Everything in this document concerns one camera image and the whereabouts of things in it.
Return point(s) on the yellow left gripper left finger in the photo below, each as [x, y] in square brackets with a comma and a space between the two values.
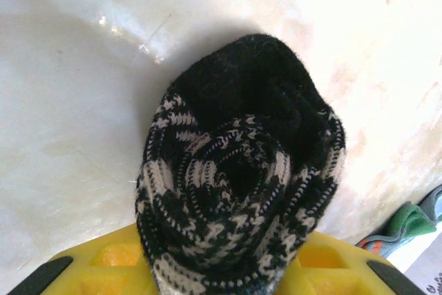
[110, 267]

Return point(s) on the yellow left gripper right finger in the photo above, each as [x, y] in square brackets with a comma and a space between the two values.
[331, 267]

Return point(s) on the blue green orange sock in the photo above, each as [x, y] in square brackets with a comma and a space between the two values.
[411, 222]

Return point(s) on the black white striped sock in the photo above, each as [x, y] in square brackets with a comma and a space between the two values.
[241, 177]

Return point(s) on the white paper sheet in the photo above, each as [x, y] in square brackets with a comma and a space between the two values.
[424, 267]

